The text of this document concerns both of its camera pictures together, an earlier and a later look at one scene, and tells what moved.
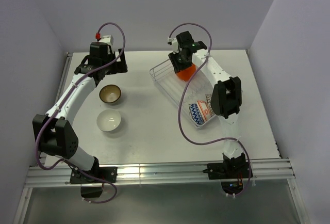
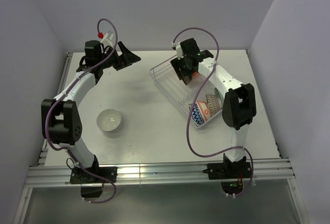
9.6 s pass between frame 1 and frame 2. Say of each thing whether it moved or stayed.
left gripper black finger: moved
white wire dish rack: stayed
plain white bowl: stayed
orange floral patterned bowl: stayed
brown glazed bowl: moved
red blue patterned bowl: stayed
